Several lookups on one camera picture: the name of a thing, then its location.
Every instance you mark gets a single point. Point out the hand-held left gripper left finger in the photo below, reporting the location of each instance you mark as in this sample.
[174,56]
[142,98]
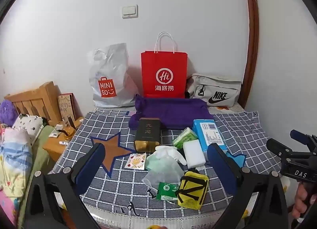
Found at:
[89,167]

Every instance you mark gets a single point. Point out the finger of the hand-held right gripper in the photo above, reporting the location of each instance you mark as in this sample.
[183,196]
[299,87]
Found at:
[279,148]
[303,138]

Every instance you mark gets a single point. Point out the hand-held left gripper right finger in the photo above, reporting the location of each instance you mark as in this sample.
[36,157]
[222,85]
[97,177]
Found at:
[220,167]

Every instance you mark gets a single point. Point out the white sponge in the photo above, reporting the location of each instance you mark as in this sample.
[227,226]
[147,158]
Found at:
[194,153]

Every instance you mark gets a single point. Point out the yellow mesh pouch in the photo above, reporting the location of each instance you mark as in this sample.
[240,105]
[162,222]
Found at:
[198,200]

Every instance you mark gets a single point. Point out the green tissue packet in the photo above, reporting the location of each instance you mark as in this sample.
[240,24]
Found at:
[184,138]

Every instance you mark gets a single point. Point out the white glove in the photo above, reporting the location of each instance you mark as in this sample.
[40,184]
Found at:
[168,151]

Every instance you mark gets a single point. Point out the green cloth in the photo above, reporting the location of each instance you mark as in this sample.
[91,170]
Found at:
[161,167]

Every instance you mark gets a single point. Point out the clear plastic pouch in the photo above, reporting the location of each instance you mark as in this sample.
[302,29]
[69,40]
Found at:
[152,182]

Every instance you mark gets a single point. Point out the person's right hand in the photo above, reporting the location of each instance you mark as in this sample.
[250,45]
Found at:
[298,203]

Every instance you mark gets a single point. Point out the grey checkered blanket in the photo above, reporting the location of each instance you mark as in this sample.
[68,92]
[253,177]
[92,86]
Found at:
[118,182]

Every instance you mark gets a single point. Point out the blue tissue pack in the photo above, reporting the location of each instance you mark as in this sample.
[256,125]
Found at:
[205,135]

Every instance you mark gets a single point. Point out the wooden nightstand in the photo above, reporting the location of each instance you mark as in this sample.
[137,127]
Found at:
[54,145]

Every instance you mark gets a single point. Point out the amber glass bottle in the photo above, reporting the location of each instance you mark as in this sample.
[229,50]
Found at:
[67,131]

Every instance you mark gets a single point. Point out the fruit print packet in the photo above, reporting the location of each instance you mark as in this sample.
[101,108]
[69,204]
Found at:
[136,161]

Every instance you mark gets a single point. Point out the small white packet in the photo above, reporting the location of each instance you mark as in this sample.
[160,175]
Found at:
[53,135]
[58,127]

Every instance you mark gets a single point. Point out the green bed sheet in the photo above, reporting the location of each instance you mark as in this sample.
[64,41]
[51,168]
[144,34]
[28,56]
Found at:
[40,147]

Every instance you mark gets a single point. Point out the green wet wipe packet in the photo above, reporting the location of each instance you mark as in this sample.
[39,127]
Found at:
[167,190]

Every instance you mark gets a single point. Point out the patterned book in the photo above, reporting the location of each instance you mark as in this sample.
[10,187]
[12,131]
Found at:
[66,106]

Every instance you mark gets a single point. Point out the purple towel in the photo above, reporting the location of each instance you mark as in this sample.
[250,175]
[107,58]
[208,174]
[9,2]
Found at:
[178,115]

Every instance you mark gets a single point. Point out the dark green tin box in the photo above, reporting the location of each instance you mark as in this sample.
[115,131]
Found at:
[147,132]

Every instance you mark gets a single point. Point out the white dotted pillow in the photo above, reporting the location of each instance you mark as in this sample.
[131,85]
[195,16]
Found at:
[27,125]

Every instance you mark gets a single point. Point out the floral quilt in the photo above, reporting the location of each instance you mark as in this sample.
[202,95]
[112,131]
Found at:
[12,159]

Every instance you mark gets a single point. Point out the grey waist bag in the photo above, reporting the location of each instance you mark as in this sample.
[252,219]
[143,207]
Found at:
[218,85]

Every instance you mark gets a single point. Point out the wooden headboard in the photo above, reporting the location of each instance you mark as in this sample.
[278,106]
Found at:
[37,100]

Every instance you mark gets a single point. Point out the purple plush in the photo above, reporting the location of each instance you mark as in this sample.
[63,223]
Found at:
[8,113]

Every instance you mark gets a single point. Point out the white plastic shopping bag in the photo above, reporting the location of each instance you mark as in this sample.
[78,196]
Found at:
[111,70]

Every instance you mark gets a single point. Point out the red paper bag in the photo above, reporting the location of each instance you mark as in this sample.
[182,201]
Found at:
[163,60]

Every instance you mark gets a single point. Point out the brown wooden door frame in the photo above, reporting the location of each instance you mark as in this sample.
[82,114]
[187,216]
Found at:
[253,46]

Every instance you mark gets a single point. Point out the white light switch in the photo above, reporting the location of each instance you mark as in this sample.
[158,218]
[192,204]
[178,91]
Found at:
[130,12]

